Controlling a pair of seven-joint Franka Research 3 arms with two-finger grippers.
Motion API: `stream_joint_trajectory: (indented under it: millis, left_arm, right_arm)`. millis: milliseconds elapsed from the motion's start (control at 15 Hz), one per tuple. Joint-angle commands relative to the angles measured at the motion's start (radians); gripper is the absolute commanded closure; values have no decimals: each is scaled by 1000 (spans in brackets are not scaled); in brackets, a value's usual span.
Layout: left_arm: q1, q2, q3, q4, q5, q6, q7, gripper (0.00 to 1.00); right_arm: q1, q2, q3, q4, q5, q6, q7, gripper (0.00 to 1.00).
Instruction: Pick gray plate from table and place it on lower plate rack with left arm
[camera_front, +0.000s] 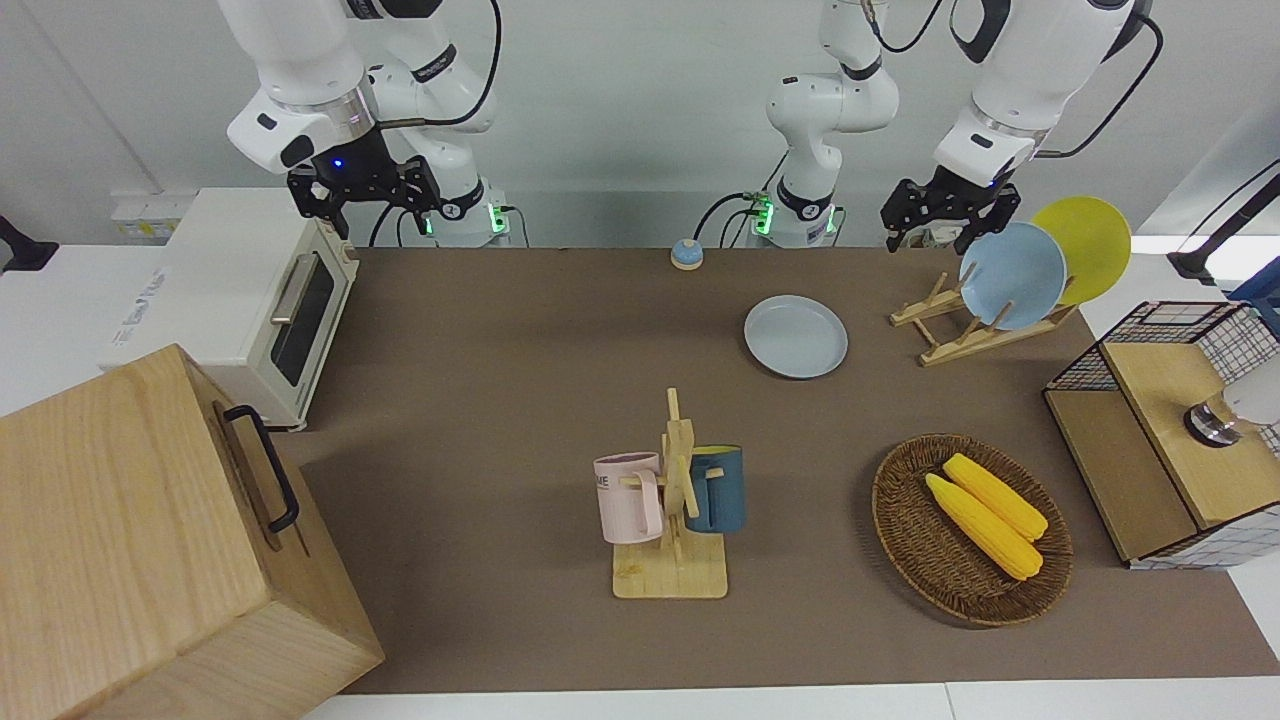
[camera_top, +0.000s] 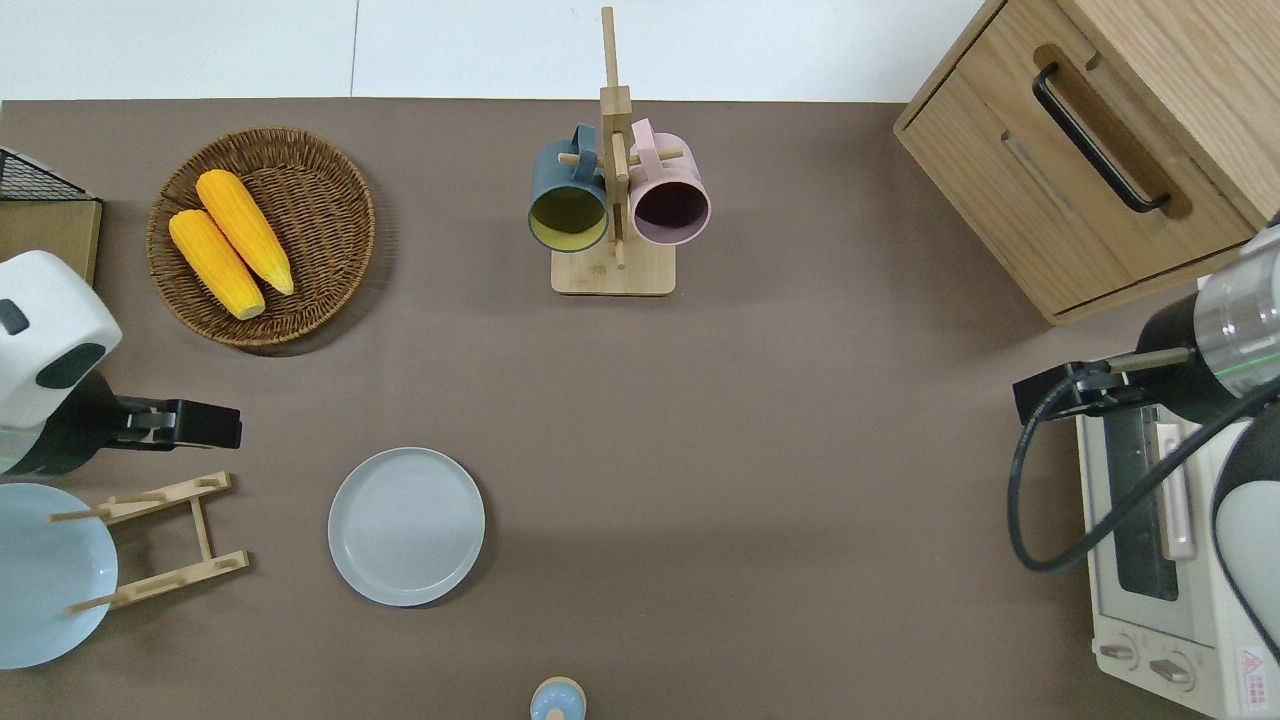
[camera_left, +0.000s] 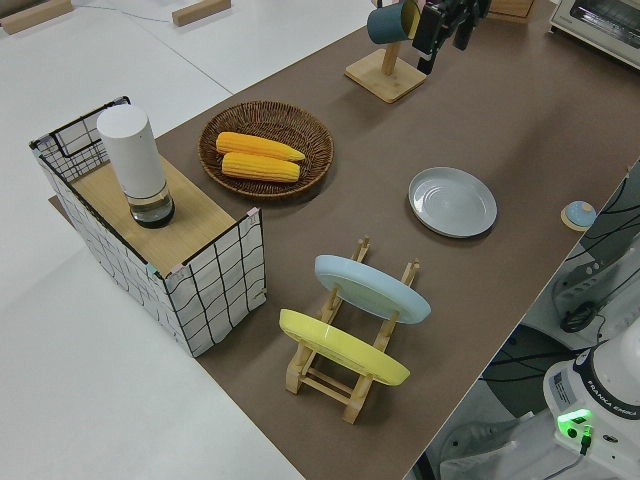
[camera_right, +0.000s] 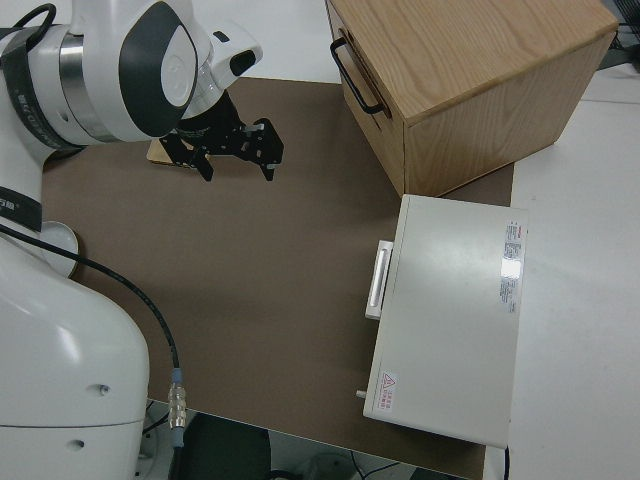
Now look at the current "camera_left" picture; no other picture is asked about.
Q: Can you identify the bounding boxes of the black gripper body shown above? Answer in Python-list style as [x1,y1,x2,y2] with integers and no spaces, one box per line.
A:
[424,0,494,27]

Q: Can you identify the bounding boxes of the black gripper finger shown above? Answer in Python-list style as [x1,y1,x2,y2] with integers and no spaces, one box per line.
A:
[452,18,474,51]
[412,7,444,76]

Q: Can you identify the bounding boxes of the gray plate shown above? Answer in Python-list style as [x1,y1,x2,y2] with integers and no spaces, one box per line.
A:
[407,166,499,239]

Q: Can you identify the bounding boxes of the light blue plate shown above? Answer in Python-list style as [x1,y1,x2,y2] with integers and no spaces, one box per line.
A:
[314,254,432,325]

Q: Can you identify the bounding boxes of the yellow plate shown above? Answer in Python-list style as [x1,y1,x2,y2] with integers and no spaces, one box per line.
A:
[278,308,412,387]

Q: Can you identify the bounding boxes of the wooden plate rack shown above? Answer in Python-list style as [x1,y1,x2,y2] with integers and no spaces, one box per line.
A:
[284,234,422,425]

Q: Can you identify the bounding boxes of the dark teal mug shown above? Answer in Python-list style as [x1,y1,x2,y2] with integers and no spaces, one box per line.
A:
[366,0,420,45]

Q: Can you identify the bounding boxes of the wooden mug tree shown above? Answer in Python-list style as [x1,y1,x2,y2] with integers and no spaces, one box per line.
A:
[344,0,428,105]

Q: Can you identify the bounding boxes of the brown table mat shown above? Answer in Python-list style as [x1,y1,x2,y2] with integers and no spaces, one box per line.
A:
[47,0,640,480]

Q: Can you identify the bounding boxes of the white toaster oven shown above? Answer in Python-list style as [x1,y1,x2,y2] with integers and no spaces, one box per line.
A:
[545,0,640,71]

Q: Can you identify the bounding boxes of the brown wicker basket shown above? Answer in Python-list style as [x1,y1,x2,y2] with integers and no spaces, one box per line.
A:
[198,101,335,200]

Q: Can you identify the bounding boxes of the yellow corn cob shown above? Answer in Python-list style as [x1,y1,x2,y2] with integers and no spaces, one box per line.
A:
[215,131,307,163]
[220,152,302,184]

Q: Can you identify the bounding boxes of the wooden block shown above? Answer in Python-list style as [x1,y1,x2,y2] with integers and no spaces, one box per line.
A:
[0,0,72,35]
[171,0,232,26]

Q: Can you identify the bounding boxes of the white power strip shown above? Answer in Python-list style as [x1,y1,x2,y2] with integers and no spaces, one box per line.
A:
[554,259,609,306]

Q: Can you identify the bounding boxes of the wooden shelf board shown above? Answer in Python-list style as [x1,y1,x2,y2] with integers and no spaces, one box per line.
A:
[69,158,237,279]

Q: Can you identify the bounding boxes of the white cylindrical canister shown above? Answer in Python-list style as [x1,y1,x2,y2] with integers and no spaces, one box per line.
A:
[96,103,177,230]

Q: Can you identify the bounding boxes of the coiled black cable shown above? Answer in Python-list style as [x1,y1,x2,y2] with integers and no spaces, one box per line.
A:
[559,298,609,335]

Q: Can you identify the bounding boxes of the black wire basket box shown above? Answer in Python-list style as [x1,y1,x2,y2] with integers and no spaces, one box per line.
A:
[28,94,266,359]

